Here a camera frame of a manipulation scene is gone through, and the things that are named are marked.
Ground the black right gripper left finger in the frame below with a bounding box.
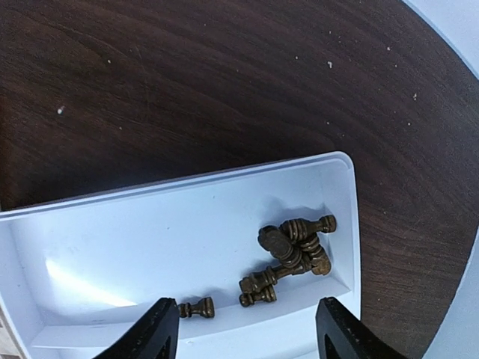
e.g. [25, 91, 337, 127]
[94, 298, 179, 359]

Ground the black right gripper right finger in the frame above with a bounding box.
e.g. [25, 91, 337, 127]
[316, 297, 405, 359]

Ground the dark chess pieces pile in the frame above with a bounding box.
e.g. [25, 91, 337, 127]
[177, 215, 338, 319]

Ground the white divided plastic tray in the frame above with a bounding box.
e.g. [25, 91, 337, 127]
[1, 152, 361, 358]

